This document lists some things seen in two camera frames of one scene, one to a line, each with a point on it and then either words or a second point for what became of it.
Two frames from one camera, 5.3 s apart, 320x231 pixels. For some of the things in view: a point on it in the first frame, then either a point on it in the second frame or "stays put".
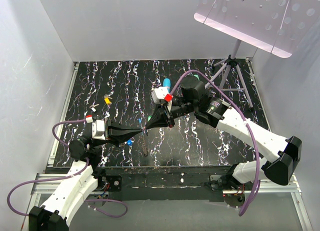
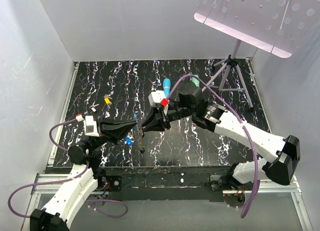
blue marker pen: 166,83 stays put
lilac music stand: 276,22 stays put
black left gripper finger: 121,140 -> 116,134
